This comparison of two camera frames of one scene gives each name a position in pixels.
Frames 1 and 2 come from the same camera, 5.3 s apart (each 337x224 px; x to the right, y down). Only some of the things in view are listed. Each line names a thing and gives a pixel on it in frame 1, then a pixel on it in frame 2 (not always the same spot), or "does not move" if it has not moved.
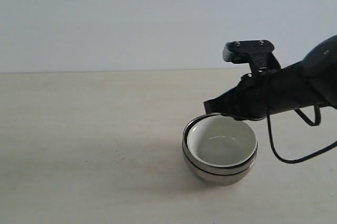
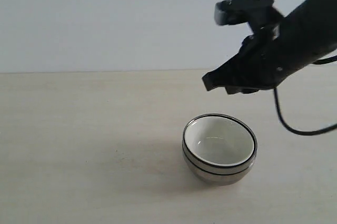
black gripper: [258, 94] → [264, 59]
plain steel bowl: [226, 169] does not move
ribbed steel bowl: [218, 179] does not move
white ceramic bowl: [220, 140] does not move
